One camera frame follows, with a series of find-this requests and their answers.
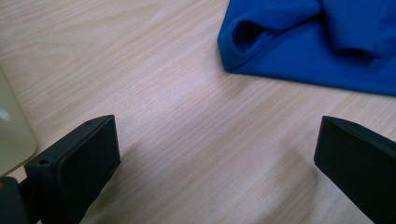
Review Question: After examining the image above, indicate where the blue t-shirt with white print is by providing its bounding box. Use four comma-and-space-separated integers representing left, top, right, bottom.
217, 0, 396, 97

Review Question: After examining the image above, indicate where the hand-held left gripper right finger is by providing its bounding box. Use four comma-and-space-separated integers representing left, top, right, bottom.
313, 115, 396, 224

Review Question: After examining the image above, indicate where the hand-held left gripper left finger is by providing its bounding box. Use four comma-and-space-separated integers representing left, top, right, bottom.
23, 114, 121, 224

